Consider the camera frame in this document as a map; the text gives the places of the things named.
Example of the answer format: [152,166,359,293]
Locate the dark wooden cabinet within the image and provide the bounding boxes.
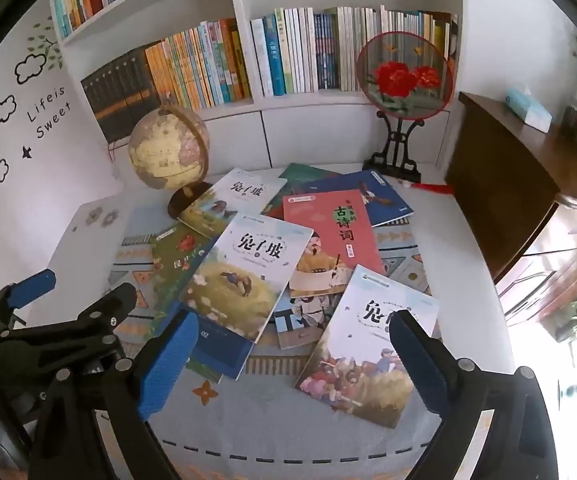
[444,91,577,321]

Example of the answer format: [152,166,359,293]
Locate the row of black hardcover volumes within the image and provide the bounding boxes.
[81,50,162,143]

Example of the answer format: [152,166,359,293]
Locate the light blue tissue box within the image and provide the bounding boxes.
[505,87,553,133]

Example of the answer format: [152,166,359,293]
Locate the row of white blue books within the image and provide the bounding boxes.
[250,5,460,97]

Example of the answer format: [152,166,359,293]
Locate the dark blue picture book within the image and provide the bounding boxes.
[186,310,254,381]
[288,170,414,228]

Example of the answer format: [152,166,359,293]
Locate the green insect book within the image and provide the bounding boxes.
[149,225,229,385]

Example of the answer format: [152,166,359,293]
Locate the round embroidered flower fan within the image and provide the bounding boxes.
[355,31,455,121]

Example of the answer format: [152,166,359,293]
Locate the white bookshelf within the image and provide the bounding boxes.
[48,0,469,181]

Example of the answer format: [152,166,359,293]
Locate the row of orange colourful books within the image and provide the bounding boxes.
[143,19,253,111]

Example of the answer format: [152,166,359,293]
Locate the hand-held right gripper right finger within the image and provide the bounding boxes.
[388,309,561,480]

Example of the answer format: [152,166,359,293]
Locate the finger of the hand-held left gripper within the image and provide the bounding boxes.
[0,282,138,386]
[0,269,56,321]

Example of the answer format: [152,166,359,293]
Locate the white rabbit cover book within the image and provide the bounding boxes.
[177,167,283,239]
[293,263,441,430]
[178,212,315,343]

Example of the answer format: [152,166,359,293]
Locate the light blue cartoon book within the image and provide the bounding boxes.
[271,280,349,351]

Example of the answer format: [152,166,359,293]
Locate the antique desk globe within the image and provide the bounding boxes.
[127,94,215,221]

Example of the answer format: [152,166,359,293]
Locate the red tassel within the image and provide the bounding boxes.
[401,180,455,196]

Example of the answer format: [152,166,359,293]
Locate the teal green book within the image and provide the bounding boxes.
[261,162,341,216]

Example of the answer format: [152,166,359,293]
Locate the red poetry book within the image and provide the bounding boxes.
[282,189,386,298]

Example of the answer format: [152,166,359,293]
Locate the patterned blue table mat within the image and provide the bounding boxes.
[96,170,474,480]

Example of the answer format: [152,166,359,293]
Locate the black carved fan stand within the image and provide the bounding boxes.
[361,110,422,184]

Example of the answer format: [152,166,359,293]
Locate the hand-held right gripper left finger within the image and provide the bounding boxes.
[28,310,200,480]

